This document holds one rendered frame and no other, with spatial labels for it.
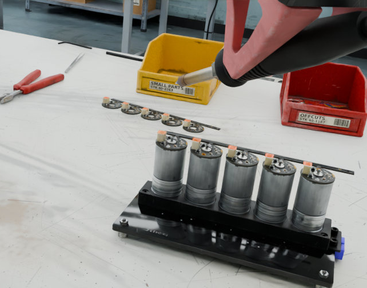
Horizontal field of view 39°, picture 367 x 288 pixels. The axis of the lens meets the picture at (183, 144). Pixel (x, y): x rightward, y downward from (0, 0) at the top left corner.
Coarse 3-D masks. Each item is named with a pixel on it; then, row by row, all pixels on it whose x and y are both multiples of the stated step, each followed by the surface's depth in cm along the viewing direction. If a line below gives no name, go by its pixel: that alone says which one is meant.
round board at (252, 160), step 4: (236, 152) 40; (240, 152) 39; (236, 156) 39; (248, 156) 39; (252, 156) 39; (256, 156) 39; (228, 160) 38; (232, 160) 38; (236, 160) 38; (240, 160) 38; (244, 160) 38; (248, 160) 39; (252, 160) 38; (256, 160) 39; (236, 164) 38; (240, 164) 38; (244, 164) 38; (248, 164) 38; (252, 164) 38; (256, 164) 38
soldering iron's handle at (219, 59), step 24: (312, 24) 24; (336, 24) 22; (360, 24) 22; (288, 48) 25; (312, 48) 23; (336, 48) 23; (360, 48) 22; (216, 72) 30; (264, 72) 27; (288, 72) 26
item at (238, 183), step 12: (240, 156) 39; (228, 168) 38; (240, 168) 38; (252, 168) 38; (228, 180) 39; (240, 180) 38; (252, 180) 39; (228, 192) 39; (240, 192) 39; (252, 192) 39; (228, 204) 39; (240, 204) 39
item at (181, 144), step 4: (168, 136) 41; (172, 136) 41; (156, 140) 40; (176, 140) 40; (180, 140) 41; (184, 140) 41; (156, 144) 40; (160, 144) 40; (164, 144) 39; (168, 144) 40; (176, 144) 40; (180, 144) 40; (184, 144) 40; (164, 148) 39; (168, 148) 39; (172, 148) 39; (176, 148) 39; (180, 148) 39; (184, 148) 39
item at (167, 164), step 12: (156, 156) 40; (168, 156) 39; (180, 156) 40; (156, 168) 40; (168, 168) 40; (180, 168) 40; (156, 180) 40; (168, 180) 40; (180, 180) 41; (156, 192) 41; (168, 192) 40; (180, 192) 41
